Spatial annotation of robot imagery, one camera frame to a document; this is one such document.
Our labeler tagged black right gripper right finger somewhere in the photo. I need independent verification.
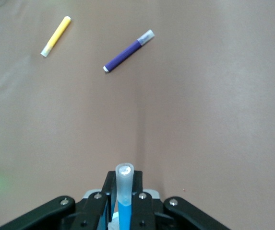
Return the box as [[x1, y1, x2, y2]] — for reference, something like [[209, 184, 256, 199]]
[[130, 170, 164, 230]]

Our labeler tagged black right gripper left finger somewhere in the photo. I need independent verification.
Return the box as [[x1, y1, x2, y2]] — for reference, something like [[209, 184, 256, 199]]
[[77, 170, 118, 230]]

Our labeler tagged blue marker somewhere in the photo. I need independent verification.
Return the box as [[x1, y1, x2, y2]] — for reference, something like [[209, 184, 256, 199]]
[[115, 162, 135, 230]]

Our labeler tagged brown table cover sheet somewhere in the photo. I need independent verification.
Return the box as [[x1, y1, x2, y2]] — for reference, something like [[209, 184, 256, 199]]
[[0, 0, 275, 230]]

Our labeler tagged purple marker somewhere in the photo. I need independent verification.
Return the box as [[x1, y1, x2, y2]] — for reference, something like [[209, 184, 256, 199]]
[[102, 29, 156, 73]]

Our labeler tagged yellow marker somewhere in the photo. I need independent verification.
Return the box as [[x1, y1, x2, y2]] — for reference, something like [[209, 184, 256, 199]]
[[40, 15, 72, 58]]

